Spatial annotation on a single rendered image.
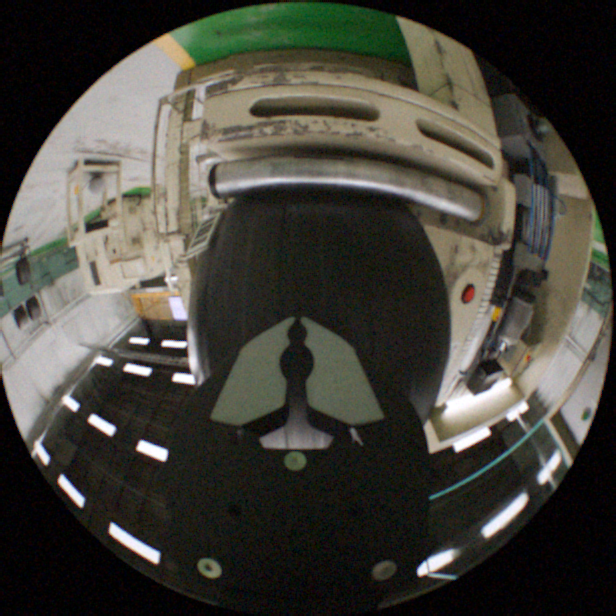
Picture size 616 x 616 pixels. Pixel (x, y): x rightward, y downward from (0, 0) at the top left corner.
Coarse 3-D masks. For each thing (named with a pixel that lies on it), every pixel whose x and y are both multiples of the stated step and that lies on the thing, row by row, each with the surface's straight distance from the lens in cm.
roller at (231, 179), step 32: (256, 160) 22; (288, 160) 21; (320, 160) 21; (352, 160) 22; (224, 192) 22; (256, 192) 22; (288, 192) 22; (320, 192) 22; (352, 192) 22; (384, 192) 23; (416, 192) 24; (448, 192) 27
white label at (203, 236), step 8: (216, 216) 24; (200, 224) 25; (208, 224) 23; (216, 224) 22; (200, 232) 23; (208, 232) 22; (192, 240) 24; (200, 240) 22; (208, 240) 20; (192, 248) 22; (200, 248) 20; (184, 256) 22
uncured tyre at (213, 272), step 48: (240, 240) 18; (288, 240) 17; (336, 240) 17; (384, 240) 18; (192, 288) 22; (240, 288) 15; (288, 288) 15; (336, 288) 15; (384, 288) 16; (432, 288) 19; (192, 336) 20; (240, 336) 15; (384, 336) 16; (432, 336) 18; (288, 384) 15; (432, 384) 20; (288, 432) 18
